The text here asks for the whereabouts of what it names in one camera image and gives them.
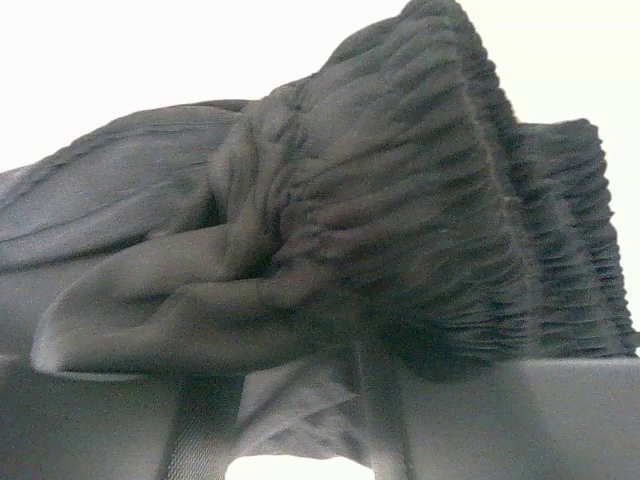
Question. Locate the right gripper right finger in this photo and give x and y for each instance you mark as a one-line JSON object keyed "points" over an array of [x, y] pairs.
{"points": [[568, 419]]}

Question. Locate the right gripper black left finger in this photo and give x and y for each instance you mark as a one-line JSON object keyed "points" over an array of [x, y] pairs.
{"points": [[139, 428]]}

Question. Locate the black trousers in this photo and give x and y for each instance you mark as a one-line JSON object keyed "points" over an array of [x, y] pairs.
{"points": [[391, 198]]}

